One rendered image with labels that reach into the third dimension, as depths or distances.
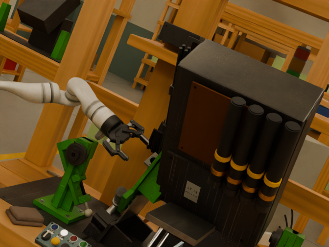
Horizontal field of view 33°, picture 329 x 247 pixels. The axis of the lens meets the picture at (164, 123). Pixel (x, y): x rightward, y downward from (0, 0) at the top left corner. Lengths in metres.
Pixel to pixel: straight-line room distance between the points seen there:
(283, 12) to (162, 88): 9.98
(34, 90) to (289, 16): 10.30
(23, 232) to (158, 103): 0.73
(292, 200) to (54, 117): 1.00
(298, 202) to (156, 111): 0.62
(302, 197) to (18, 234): 1.01
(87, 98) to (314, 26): 10.14
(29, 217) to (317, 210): 1.01
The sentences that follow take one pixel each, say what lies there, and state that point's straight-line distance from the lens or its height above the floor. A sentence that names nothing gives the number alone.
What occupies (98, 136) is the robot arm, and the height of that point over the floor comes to 1.18.
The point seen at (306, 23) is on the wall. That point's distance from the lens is 11.89.
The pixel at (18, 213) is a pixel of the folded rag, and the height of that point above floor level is 0.93.
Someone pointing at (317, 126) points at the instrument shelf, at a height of 1.51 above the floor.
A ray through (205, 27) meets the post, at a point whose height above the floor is 1.66.
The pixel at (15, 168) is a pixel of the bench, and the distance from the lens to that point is 2.26.
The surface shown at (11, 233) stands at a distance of 1.73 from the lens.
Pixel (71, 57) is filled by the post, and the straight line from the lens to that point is 2.28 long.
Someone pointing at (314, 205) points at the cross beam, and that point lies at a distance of 2.10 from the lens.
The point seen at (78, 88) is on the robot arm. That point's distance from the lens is 1.92.
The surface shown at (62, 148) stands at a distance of 1.90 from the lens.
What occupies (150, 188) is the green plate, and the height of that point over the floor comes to 1.14.
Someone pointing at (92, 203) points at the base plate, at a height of 0.90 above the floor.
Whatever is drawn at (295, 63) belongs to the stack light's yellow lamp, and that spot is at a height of 1.67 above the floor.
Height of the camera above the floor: 1.64
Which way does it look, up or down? 10 degrees down
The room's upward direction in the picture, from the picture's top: 23 degrees clockwise
